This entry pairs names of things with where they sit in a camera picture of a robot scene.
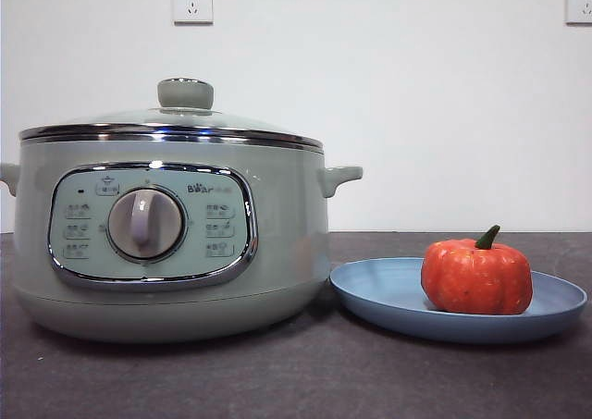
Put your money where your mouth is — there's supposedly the glass lid with green knob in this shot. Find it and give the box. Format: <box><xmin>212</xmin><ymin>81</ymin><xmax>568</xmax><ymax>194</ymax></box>
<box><xmin>18</xmin><ymin>77</ymin><xmax>325</xmax><ymax>152</ymax></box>

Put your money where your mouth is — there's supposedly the orange pumpkin with green stem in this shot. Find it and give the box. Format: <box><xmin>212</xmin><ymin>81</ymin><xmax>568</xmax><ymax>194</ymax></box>
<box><xmin>420</xmin><ymin>224</ymin><xmax>535</xmax><ymax>316</ymax></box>

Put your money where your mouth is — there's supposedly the pale green electric steamer pot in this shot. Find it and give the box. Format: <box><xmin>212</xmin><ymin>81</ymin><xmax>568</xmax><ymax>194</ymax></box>
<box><xmin>0</xmin><ymin>134</ymin><xmax>364</xmax><ymax>345</ymax></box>

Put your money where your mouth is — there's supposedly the blue plate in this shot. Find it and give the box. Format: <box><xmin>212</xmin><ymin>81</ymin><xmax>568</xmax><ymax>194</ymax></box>
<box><xmin>328</xmin><ymin>256</ymin><xmax>589</xmax><ymax>345</ymax></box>

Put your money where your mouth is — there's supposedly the white wall socket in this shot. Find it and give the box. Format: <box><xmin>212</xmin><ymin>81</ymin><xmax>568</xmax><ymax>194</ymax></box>
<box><xmin>173</xmin><ymin>0</ymin><xmax>215</xmax><ymax>26</ymax></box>
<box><xmin>564</xmin><ymin>0</ymin><xmax>592</xmax><ymax>26</ymax></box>

